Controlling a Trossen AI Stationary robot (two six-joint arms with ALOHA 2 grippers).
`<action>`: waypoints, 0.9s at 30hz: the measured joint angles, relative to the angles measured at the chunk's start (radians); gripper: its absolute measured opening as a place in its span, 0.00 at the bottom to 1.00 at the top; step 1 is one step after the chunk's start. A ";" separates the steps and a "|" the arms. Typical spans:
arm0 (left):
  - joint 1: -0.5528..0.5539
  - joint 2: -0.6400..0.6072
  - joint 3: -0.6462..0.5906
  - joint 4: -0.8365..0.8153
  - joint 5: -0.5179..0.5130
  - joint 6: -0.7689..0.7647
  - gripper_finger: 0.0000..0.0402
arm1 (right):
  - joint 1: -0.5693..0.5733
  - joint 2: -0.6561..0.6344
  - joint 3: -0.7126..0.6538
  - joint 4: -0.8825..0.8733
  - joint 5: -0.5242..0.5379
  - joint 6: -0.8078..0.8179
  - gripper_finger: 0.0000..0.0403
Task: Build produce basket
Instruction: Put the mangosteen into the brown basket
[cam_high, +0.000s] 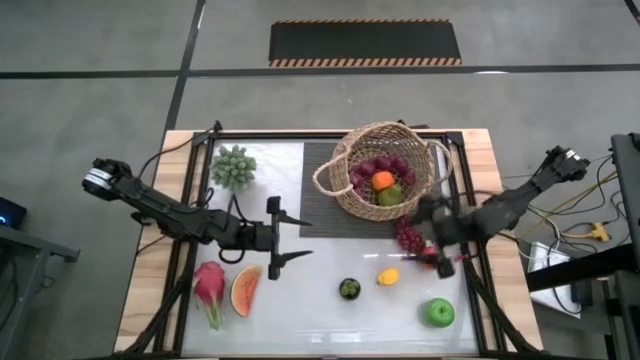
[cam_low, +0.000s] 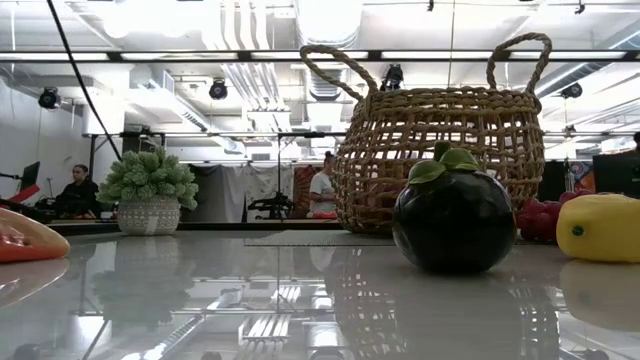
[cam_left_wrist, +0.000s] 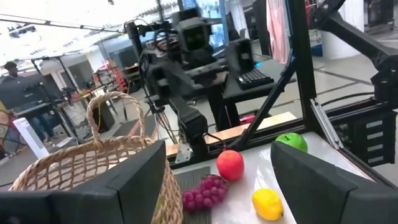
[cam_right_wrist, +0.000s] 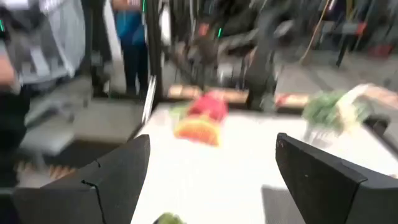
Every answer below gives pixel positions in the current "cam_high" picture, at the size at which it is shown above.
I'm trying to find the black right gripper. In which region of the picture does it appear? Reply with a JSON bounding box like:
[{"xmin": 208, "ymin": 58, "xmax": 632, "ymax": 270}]
[{"xmin": 412, "ymin": 197, "xmax": 474, "ymax": 280}]

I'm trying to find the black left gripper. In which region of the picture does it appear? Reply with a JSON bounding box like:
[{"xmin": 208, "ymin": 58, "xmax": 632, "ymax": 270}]
[{"xmin": 239, "ymin": 195, "xmax": 315, "ymax": 281}]

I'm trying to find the red toy grape bunch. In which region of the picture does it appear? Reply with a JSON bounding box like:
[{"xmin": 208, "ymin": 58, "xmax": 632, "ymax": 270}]
[{"xmin": 393, "ymin": 216, "xmax": 427, "ymax": 255}]

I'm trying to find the green toy pear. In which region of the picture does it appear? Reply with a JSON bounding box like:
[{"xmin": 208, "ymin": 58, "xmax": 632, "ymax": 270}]
[{"xmin": 376, "ymin": 184, "xmax": 404, "ymax": 208}]

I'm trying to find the orange toy tangerine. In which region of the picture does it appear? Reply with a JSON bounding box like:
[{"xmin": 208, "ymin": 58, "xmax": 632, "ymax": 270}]
[{"xmin": 370, "ymin": 170, "xmax": 396, "ymax": 194}]

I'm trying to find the green toy apple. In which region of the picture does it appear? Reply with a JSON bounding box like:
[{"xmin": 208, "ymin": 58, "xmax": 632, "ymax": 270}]
[{"xmin": 423, "ymin": 297, "xmax": 456, "ymax": 329}]

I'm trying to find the purple toy grape bunch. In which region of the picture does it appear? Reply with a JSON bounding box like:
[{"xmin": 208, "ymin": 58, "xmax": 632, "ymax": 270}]
[{"xmin": 348, "ymin": 155, "xmax": 418, "ymax": 201}]

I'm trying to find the pink toy dragon fruit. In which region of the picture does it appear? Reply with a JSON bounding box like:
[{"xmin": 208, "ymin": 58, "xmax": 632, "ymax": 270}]
[{"xmin": 192, "ymin": 260, "xmax": 227, "ymax": 331}]

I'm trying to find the dark grey table mat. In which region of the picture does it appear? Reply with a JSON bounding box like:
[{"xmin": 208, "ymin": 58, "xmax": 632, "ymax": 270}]
[{"xmin": 298, "ymin": 141, "xmax": 441, "ymax": 239}]

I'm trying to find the toy watermelon slice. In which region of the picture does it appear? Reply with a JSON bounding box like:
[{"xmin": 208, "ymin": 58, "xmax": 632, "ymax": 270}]
[{"xmin": 229, "ymin": 264, "xmax": 264, "ymax": 319}]

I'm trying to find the yellow toy bell pepper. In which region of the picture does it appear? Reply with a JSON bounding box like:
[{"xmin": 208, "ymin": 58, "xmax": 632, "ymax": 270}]
[{"xmin": 376, "ymin": 267, "xmax": 401, "ymax": 287}]

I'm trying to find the green succulent in white pot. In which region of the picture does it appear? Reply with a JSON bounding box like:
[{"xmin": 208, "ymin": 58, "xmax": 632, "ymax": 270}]
[{"xmin": 209, "ymin": 144, "xmax": 258, "ymax": 192}]

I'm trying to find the white box on floor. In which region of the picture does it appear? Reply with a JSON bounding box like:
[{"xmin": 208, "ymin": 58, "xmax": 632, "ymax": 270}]
[{"xmin": 519, "ymin": 241, "xmax": 584, "ymax": 319}]

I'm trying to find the yellow power splitter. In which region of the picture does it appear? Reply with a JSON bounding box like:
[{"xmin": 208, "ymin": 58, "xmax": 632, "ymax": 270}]
[{"xmin": 589, "ymin": 222, "xmax": 612, "ymax": 245}]

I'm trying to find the black hazard-striped floor mat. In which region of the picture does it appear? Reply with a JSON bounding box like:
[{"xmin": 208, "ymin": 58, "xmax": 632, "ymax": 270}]
[{"xmin": 268, "ymin": 18, "xmax": 463, "ymax": 68}]

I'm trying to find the grey side table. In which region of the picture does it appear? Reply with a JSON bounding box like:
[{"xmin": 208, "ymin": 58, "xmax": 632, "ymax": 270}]
[{"xmin": 0, "ymin": 224, "xmax": 81, "ymax": 360}]

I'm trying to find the black device with blue light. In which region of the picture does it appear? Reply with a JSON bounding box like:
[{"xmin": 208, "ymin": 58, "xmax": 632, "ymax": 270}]
[{"xmin": 0, "ymin": 196, "xmax": 29, "ymax": 231}]

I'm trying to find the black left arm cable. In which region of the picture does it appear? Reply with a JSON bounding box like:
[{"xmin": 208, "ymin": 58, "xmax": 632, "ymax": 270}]
[{"xmin": 218, "ymin": 192, "xmax": 251, "ymax": 265}]

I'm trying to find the black metal rig frame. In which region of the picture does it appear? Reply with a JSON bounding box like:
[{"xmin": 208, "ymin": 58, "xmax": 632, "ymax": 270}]
[{"xmin": 112, "ymin": 119, "xmax": 551, "ymax": 360}]

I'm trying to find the woven wicker basket with handles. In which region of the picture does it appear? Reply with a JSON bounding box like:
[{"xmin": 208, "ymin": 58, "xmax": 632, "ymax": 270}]
[{"xmin": 312, "ymin": 121, "xmax": 455, "ymax": 223}]

